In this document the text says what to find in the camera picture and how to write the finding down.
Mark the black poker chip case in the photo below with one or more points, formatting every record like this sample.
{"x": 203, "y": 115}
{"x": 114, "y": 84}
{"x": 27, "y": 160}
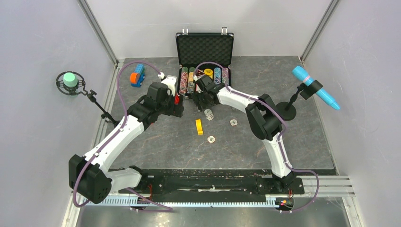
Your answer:
{"x": 194, "y": 48}

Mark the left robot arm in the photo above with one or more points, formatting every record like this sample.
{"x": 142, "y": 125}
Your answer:
{"x": 90, "y": 174}

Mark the blue orange toy car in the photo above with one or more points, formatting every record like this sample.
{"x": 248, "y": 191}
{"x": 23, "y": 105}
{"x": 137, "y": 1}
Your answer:
{"x": 137, "y": 77}

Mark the blue microphone on stand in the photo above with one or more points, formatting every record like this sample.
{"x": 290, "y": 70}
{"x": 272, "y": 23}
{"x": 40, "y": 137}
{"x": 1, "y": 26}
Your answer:
{"x": 308, "y": 87}

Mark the red 100 poker chip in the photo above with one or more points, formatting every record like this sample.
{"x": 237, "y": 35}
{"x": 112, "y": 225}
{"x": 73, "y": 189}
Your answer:
{"x": 233, "y": 122}

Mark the red poker chip near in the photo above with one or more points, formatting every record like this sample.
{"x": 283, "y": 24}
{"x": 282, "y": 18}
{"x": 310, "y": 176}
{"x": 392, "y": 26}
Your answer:
{"x": 211, "y": 139}

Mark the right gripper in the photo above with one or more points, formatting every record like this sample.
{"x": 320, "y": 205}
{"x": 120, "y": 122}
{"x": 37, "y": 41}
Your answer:
{"x": 197, "y": 96}

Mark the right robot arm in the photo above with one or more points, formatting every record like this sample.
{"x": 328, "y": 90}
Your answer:
{"x": 265, "y": 122}

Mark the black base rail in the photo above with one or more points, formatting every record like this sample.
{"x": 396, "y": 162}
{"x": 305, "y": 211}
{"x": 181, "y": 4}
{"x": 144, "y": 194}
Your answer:
{"x": 216, "y": 185}

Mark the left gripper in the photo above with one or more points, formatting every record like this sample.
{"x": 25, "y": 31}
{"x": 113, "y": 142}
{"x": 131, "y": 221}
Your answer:
{"x": 175, "y": 110}

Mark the green microphone on stand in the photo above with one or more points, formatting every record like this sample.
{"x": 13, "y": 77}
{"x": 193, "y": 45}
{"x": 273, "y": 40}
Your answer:
{"x": 72, "y": 83}

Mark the yellow arch block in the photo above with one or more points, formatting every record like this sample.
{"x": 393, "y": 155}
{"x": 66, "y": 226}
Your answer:
{"x": 199, "y": 127}

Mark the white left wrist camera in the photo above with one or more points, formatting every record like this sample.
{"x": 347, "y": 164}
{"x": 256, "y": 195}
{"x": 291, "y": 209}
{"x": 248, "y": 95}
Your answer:
{"x": 170, "y": 81}

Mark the yellow dealer button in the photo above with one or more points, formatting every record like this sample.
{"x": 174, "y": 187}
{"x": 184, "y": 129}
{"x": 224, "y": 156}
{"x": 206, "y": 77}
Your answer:
{"x": 209, "y": 72}

